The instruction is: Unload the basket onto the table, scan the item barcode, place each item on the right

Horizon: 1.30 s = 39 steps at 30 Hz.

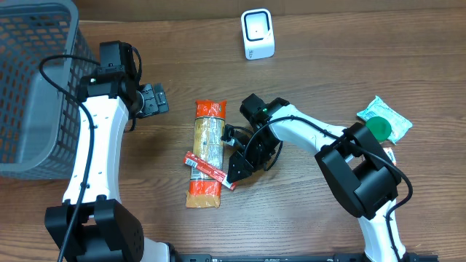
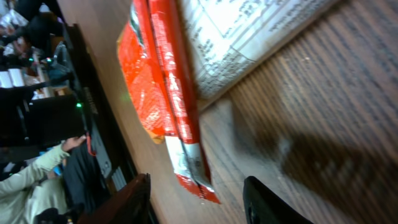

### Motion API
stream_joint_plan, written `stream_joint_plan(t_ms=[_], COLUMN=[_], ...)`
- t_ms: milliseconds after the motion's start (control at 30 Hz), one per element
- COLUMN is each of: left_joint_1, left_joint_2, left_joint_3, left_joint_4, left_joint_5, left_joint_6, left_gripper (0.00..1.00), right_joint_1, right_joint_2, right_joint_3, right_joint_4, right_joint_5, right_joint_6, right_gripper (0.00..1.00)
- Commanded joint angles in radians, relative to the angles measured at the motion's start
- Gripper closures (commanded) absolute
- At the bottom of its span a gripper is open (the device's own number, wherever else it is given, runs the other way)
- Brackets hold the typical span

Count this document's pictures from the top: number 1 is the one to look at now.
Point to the white barcode scanner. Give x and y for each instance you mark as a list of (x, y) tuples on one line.
[(258, 34)]

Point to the grey plastic mesh basket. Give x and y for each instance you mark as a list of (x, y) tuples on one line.
[(40, 44)]

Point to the green lidded jar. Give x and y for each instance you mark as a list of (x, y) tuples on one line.
[(379, 127)]

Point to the teal tissue pack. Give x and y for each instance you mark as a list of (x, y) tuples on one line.
[(398, 123)]

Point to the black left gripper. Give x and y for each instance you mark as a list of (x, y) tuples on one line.
[(154, 102)]

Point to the orange Kleenex tissue pack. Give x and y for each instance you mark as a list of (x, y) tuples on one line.
[(390, 153)]

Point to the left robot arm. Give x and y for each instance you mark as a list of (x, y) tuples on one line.
[(91, 224)]

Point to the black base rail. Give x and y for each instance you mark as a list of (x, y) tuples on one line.
[(341, 257)]

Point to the red coffee sachet stick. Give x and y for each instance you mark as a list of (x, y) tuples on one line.
[(213, 172)]

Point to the orange spaghetti packet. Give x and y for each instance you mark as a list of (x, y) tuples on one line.
[(204, 191)]

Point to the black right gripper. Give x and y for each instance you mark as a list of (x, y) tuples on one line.
[(247, 167)]

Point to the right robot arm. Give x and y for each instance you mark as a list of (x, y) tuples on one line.
[(359, 173)]

